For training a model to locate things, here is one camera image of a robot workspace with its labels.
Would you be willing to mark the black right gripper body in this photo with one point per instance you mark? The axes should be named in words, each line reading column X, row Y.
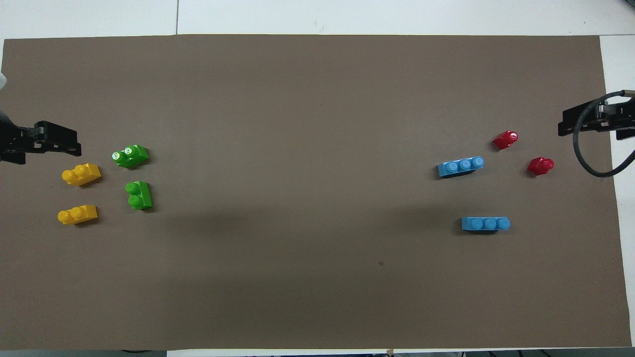
column 622, row 116

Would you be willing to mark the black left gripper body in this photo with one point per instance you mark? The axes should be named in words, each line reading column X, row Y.
column 12, row 141

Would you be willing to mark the plain green two-stud brick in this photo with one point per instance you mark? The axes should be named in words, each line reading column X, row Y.
column 139, row 195

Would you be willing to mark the blue three-stud brick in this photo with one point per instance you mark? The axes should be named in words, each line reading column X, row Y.
column 460, row 166
column 485, row 224

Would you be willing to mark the yellow two-stud brick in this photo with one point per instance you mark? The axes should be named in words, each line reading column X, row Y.
column 82, row 174
column 78, row 214

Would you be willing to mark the red one-stud brick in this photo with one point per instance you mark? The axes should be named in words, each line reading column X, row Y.
column 539, row 166
column 505, row 140

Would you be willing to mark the green brick with white-printed studs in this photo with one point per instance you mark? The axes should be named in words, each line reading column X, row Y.
column 131, row 156

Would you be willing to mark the brown table mat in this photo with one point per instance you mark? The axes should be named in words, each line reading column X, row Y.
column 317, row 124

